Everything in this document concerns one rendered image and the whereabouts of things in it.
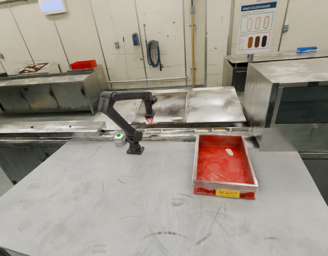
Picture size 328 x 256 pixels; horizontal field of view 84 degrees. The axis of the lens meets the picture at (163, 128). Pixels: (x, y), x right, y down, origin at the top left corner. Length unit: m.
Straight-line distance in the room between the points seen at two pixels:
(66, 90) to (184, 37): 2.98
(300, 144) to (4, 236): 1.76
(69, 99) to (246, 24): 3.54
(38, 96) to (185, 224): 4.34
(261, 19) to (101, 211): 2.08
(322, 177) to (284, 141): 0.44
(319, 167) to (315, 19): 4.35
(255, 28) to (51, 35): 5.20
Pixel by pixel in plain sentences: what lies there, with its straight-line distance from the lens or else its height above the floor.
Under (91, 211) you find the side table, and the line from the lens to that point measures 1.15.
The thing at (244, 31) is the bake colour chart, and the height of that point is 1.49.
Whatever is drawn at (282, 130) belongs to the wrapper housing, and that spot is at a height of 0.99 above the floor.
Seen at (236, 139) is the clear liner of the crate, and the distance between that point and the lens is 1.39.
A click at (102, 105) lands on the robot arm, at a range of 1.12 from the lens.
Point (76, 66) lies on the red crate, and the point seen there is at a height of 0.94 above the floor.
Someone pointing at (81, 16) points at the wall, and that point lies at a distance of 5.71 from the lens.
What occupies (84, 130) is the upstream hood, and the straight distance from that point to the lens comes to 1.71.
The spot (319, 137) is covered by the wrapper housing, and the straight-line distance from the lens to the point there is 1.51.
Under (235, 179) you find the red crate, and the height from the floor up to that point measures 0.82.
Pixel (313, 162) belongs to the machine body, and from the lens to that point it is 1.64.
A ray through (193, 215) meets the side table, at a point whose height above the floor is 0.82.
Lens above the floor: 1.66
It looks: 30 degrees down
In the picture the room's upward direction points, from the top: 7 degrees counter-clockwise
